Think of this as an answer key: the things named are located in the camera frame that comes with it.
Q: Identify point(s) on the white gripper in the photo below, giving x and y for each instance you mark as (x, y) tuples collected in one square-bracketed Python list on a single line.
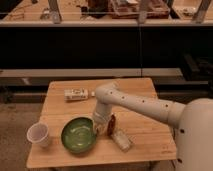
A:
[(100, 120)]

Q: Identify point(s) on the green ceramic bowl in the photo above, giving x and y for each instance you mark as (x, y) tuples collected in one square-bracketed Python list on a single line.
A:
[(77, 135)]

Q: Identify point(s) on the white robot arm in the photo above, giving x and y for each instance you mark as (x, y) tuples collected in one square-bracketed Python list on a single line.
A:
[(194, 122)]

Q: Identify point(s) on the dark red brown snack bag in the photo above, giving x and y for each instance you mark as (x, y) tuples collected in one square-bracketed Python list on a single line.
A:
[(111, 125)]

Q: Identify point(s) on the clear plastic wrapped packet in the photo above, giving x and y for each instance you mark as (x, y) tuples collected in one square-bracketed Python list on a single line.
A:
[(122, 140)]

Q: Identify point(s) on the wooden table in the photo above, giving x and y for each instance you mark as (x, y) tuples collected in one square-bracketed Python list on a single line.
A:
[(152, 141)]

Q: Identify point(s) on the long wooden bench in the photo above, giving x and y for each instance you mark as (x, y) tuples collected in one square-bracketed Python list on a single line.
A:
[(42, 77)]

